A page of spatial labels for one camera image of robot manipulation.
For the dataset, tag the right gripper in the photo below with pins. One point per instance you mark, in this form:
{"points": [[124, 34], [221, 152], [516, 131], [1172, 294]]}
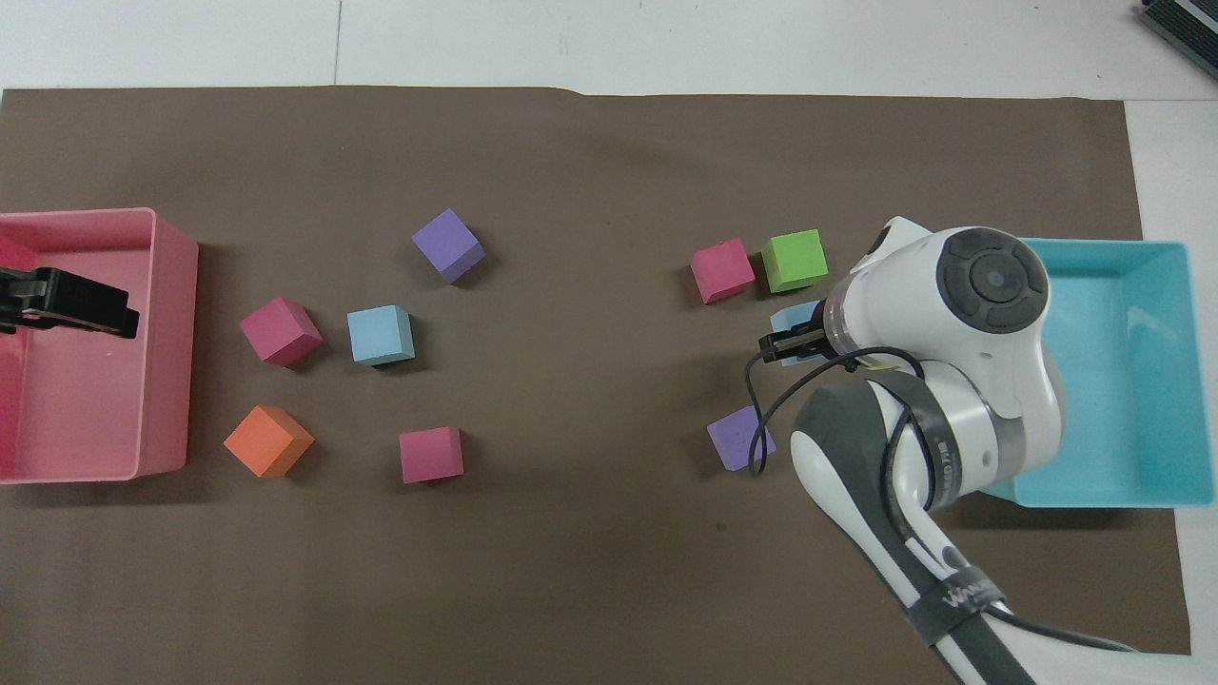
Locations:
{"points": [[795, 343]]}

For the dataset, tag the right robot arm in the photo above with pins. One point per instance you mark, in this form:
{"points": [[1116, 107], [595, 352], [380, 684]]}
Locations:
{"points": [[961, 419]]}

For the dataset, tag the light blue foam block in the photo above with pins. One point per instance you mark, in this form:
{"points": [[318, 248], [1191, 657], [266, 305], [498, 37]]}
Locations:
{"points": [[379, 334], [786, 318]]}

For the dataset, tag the green foam block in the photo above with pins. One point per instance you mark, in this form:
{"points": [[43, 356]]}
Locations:
{"points": [[794, 261]]}

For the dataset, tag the magenta foam block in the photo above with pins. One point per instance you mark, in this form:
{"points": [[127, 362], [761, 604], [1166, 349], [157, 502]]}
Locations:
{"points": [[430, 455], [721, 270], [279, 330]]}

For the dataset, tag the purple foam block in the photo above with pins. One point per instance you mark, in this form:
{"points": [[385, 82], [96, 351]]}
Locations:
{"points": [[445, 244], [735, 438]]}

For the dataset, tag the cyan plastic bin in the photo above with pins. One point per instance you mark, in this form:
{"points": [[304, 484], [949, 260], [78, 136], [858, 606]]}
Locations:
{"points": [[1132, 381]]}

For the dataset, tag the black stand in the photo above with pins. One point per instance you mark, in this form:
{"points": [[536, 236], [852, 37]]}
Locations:
{"points": [[1185, 21]]}

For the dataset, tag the orange foam block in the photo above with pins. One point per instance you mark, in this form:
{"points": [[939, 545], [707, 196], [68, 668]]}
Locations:
{"points": [[266, 440]]}

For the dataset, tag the pink plastic bin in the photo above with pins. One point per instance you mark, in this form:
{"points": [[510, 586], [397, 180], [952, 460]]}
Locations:
{"points": [[95, 409]]}

